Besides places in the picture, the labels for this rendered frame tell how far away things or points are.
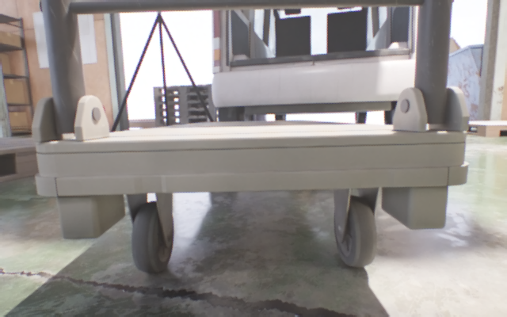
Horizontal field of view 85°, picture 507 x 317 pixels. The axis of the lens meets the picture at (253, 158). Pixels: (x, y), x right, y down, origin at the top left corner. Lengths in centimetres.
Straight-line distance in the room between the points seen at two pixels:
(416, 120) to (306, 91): 166
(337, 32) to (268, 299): 379
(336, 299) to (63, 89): 35
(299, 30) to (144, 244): 379
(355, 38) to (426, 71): 373
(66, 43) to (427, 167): 31
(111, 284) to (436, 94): 43
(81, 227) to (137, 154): 9
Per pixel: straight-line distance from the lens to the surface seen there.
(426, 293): 43
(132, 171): 25
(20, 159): 144
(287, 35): 404
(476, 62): 482
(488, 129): 308
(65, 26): 29
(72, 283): 48
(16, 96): 640
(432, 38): 29
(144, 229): 40
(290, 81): 192
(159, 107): 525
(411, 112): 28
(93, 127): 28
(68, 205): 29
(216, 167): 23
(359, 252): 40
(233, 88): 202
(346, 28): 402
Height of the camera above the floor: 22
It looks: 8 degrees down
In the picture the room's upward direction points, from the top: 1 degrees counter-clockwise
